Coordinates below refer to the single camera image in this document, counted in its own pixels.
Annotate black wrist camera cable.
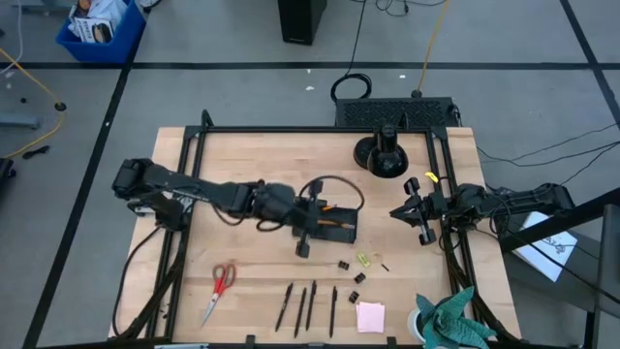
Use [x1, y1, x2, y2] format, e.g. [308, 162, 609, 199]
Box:
[297, 174, 365, 212]

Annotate black hanging cable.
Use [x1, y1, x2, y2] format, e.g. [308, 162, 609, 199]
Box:
[329, 0, 374, 104]

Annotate black computer tower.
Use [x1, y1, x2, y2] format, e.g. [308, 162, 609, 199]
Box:
[277, 0, 328, 47]

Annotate black overhead support beam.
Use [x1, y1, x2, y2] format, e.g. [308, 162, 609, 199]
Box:
[498, 186, 620, 349]

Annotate pink sticky note pad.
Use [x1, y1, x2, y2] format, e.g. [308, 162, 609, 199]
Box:
[356, 301, 387, 334]

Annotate grey metal foot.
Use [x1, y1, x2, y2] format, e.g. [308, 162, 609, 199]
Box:
[0, 111, 43, 130]

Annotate black vented box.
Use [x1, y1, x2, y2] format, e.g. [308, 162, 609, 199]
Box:
[333, 96, 461, 130]

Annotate blue plastic bin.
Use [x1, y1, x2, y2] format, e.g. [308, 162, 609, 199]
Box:
[55, 0, 147, 64]

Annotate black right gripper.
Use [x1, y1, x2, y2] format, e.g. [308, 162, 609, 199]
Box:
[390, 176, 448, 246]

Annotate black strap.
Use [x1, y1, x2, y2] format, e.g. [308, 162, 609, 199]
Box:
[21, 144, 51, 160]

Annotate white printed package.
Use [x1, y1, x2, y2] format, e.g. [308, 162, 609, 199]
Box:
[72, 16, 115, 45]

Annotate white cup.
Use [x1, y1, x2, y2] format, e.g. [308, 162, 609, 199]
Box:
[406, 307, 427, 343]

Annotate black metal rig frame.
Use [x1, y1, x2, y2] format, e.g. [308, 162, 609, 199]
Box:
[109, 109, 522, 349]

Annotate teal cloth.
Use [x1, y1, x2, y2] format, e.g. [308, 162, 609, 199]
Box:
[415, 285, 499, 349]

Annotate yellow hanging cord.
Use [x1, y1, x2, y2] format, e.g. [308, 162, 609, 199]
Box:
[416, 0, 451, 96]

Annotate black mesh desk organizer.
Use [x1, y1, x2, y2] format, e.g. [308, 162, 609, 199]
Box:
[309, 206, 359, 244]

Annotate red-handled scissors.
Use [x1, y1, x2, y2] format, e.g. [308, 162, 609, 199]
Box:
[201, 263, 237, 328]

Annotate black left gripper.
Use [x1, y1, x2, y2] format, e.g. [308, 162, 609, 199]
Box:
[254, 178, 343, 259]

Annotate yellow floor cable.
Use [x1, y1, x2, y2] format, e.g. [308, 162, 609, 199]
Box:
[0, 46, 67, 160]

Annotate white printed paper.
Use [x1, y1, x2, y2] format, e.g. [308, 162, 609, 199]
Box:
[511, 210, 579, 283]

